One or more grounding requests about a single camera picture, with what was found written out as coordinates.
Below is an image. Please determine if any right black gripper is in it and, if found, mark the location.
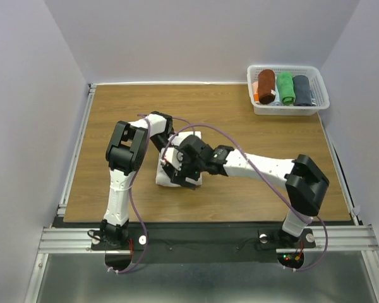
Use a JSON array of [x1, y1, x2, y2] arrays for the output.
[[171, 148, 205, 189]]

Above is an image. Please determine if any white towel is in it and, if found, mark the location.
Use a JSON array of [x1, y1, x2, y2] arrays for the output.
[[155, 131, 202, 187]]

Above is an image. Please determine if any dark blue towel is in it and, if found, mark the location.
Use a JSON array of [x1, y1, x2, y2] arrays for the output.
[[292, 75, 313, 107]]

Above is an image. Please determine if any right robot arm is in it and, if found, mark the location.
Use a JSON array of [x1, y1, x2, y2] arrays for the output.
[[160, 134, 330, 246]]

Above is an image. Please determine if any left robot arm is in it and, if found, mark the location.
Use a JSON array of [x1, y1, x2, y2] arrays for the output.
[[100, 111, 174, 249]]

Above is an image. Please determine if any orange rolled towel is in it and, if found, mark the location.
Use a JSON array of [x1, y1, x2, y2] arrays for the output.
[[252, 81, 259, 103]]

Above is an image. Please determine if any light blue rolled towel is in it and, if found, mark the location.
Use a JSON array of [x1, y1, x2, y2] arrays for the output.
[[270, 92, 283, 106]]

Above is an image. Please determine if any brown rolled towel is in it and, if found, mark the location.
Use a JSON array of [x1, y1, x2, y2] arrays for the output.
[[258, 69, 276, 105]]

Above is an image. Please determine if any green rolled towel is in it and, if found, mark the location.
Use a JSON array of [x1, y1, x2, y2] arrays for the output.
[[277, 72, 296, 105]]

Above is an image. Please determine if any white plastic basket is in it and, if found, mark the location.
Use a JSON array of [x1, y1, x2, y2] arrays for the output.
[[246, 64, 330, 116]]

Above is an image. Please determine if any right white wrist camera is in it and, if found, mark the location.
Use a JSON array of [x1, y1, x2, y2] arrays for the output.
[[160, 147, 183, 170]]

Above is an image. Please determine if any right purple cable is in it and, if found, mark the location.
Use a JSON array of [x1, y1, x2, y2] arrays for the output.
[[160, 125, 328, 272]]

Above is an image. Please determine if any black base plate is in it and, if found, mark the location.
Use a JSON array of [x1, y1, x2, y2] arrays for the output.
[[91, 222, 316, 264]]

